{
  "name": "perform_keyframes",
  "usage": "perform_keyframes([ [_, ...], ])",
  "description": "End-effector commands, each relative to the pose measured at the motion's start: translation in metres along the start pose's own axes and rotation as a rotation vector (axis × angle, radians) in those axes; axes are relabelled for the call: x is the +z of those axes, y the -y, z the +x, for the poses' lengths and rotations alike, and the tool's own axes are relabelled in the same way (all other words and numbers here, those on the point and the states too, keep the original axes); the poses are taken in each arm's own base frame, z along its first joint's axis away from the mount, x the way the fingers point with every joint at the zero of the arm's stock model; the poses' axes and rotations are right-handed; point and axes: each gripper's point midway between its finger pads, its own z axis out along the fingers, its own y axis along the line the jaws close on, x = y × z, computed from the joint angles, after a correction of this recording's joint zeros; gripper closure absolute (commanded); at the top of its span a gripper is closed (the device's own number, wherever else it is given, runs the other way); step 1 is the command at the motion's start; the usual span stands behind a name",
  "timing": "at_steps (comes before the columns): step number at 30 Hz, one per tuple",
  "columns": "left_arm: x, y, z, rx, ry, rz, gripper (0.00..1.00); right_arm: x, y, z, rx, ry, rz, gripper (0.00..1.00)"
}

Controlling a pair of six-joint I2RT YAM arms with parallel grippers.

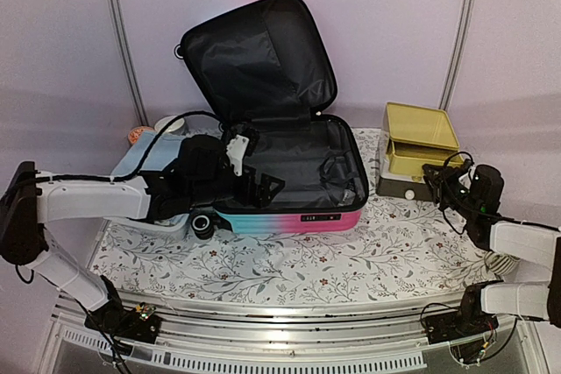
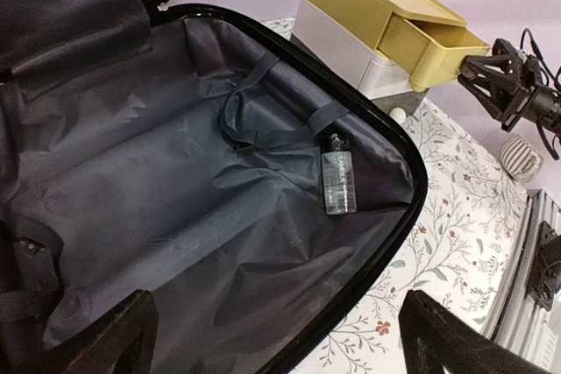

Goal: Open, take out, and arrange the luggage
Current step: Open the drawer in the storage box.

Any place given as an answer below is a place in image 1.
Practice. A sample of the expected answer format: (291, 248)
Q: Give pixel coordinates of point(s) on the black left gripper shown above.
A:
(248, 198)

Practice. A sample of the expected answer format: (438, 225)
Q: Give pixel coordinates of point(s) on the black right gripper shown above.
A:
(441, 183)

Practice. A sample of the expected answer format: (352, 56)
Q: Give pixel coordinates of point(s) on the yellow top drawer box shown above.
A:
(411, 137)

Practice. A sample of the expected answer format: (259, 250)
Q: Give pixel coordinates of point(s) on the pale blue denim garment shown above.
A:
(163, 153)

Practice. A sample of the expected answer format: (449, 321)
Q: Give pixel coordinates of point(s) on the pink and teal kids suitcase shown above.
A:
(265, 64)

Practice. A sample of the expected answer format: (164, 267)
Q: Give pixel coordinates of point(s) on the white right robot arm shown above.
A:
(478, 203)

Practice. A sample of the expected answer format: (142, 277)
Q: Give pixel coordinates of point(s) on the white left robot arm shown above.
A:
(206, 170)

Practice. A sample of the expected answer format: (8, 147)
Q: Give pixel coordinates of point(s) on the floral patterned table mat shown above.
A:
(399, 250)

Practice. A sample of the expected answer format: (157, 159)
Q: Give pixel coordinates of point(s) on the white perforated plastic basket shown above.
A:
(176, 226)

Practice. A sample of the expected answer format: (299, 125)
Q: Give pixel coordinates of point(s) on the white ceramic bowl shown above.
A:
(173, 125)

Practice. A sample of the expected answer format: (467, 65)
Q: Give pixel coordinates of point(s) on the orange patterned small dish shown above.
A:
(135, 133)

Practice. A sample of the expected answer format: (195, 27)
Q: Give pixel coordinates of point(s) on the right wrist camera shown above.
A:
(466, 172)

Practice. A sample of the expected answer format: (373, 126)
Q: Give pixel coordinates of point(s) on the aluminium front rail frame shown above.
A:
(199, 336)

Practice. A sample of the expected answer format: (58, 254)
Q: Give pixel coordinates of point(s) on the right wall aluminium post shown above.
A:
(464, 20)

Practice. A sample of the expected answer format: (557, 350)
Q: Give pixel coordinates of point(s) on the wall aluminium post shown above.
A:
(123, 47)
(464, 20)

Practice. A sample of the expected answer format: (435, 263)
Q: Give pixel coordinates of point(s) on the left wall aluminium post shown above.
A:
(123, 47)

